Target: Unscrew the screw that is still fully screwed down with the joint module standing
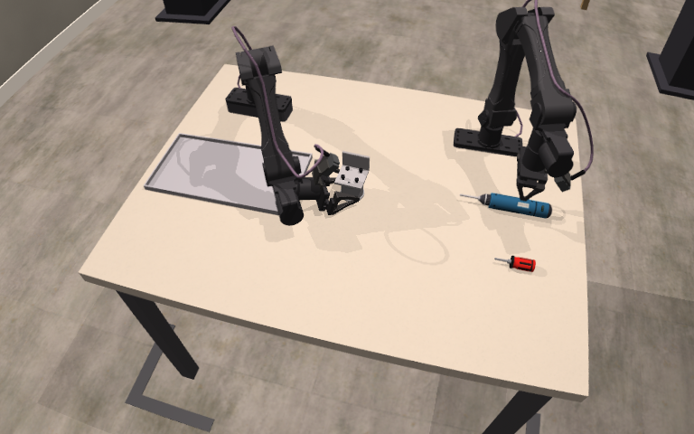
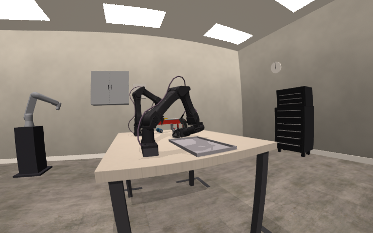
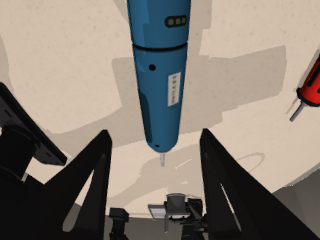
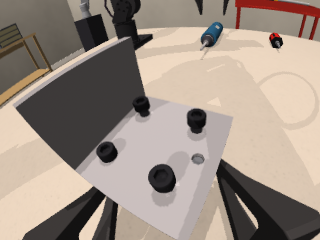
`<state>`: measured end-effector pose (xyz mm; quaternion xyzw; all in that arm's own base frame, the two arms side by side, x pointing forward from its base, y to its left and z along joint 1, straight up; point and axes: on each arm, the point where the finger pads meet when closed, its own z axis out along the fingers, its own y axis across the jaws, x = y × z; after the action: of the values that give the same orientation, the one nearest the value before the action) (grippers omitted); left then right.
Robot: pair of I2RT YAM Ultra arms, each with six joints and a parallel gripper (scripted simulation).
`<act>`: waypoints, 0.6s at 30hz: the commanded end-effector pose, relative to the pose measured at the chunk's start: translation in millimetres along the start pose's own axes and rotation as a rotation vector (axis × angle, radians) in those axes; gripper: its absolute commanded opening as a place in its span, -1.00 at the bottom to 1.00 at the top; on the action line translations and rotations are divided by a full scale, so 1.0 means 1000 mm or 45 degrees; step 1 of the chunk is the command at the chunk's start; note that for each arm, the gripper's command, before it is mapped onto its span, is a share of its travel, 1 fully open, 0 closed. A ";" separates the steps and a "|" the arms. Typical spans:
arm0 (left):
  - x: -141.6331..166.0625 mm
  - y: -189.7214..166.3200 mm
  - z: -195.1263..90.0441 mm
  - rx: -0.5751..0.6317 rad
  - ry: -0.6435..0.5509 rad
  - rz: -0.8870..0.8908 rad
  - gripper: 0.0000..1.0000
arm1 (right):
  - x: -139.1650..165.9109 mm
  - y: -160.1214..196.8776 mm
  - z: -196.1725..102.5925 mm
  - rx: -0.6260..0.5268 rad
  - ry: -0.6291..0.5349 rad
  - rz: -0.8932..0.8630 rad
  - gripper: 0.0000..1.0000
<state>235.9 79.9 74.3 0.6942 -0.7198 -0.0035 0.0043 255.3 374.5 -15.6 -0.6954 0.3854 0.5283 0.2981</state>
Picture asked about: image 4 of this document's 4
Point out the red screwdriver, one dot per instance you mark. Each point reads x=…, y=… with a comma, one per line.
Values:
x=276, y=42

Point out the blue electric screwdriver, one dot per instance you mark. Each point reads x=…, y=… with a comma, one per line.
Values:
x=211, y=35

